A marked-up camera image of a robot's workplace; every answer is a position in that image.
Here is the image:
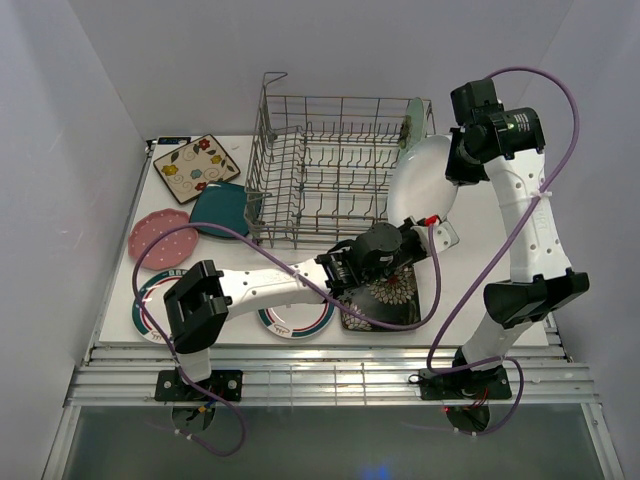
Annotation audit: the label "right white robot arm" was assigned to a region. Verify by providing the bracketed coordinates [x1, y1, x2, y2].
[445, 79, 590, 397]

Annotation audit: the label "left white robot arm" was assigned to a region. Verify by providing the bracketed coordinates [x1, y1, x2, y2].
[164, 218, 436, 400]

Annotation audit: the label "pale green plate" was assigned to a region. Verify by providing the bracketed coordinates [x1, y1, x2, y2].
[398, 97, 426, 163]

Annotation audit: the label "round plate teal red rim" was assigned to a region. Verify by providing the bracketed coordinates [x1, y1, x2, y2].
[257, 303, 335, 340]

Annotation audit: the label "teal square plate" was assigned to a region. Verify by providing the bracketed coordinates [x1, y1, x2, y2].
[189, 181, 249, 237]

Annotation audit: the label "pink dotted scalloped plate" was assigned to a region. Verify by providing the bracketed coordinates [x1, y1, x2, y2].
[127, 208, 199, 271]

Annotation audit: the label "cream floral square plate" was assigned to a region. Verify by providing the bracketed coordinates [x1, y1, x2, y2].
[153, 134, 241, 205]

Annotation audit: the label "left round plate teal rim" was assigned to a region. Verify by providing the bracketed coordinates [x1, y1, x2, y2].
[131, 268, 201, 345]

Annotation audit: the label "left black table label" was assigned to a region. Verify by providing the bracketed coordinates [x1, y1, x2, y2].
[157, 136, 191, 145]

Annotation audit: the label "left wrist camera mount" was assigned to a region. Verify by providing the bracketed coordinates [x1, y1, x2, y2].
[424, 215, 460, 253]

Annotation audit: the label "grey wire dish rack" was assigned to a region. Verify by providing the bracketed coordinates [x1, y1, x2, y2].
[245, 71, 436, 248]

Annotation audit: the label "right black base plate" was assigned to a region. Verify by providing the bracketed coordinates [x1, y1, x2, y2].
[418, 367, 512, 400]

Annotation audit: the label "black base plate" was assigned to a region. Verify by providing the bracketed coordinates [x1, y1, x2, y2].
[154, 369, 244, 402]
[418, 367, 512, 400]

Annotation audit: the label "aluminium rail frame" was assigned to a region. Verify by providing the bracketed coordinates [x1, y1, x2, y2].
[63, 134, 625, 480]

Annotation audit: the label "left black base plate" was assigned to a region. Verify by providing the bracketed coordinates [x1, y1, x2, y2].
[154, 369, 244, 402]

